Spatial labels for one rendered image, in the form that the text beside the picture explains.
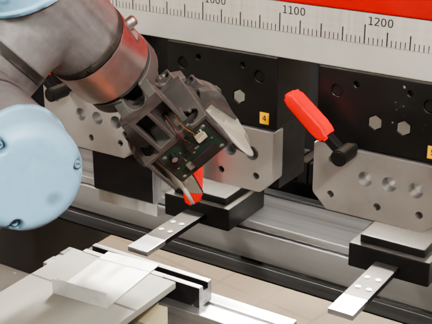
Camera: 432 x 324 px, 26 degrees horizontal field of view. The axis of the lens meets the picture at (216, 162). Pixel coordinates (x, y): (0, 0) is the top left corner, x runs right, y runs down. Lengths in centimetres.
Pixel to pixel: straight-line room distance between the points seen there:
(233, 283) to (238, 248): 181
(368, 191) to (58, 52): 43
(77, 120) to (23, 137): 65
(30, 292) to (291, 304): 200
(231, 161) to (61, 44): 42
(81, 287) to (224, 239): 36
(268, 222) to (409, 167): 50
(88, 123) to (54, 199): 63
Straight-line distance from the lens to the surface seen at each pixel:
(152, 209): 126
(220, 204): 143
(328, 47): 101
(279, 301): 320
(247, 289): 327
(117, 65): 77
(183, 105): 84
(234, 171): 111
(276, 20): 103
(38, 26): 72
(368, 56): 99
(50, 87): 120
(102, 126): 121
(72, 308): 122
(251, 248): 149
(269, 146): 107
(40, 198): 60
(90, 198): 166
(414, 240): 132
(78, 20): 73
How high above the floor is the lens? 162
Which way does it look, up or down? 22 degrees down
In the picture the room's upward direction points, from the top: straight up
